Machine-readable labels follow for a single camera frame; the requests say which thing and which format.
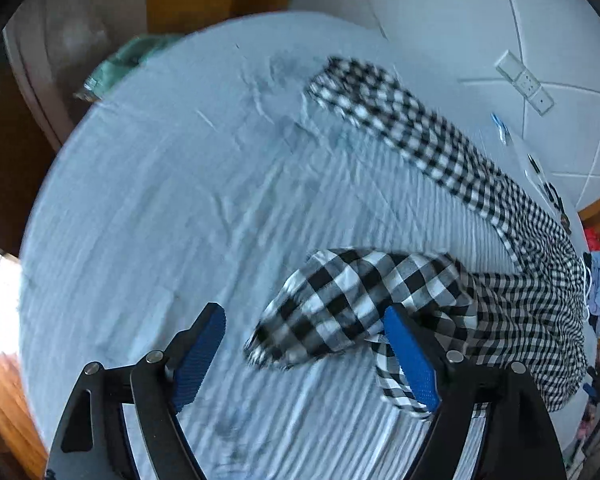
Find blank white wall switch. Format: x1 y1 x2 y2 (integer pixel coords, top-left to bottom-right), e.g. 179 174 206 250
495 50 524 82

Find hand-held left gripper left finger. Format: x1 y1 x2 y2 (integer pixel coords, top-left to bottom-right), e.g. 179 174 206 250
45 302 228 480

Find white paper sheets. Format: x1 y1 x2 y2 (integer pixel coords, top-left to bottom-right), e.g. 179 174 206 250
509 134 548 188

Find white wall socket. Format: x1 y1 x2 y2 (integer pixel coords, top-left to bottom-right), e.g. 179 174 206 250
512 70 542 100

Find black white checkered garment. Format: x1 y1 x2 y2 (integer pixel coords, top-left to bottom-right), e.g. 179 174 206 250
244 56 592 421

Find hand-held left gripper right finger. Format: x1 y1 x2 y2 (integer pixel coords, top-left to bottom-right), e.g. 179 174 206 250
382 304 568 480

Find blue pen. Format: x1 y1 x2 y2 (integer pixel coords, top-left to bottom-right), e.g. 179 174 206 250
490 113 512 147

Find green cloth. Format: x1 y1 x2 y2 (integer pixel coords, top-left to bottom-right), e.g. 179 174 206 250
74 34 182 103

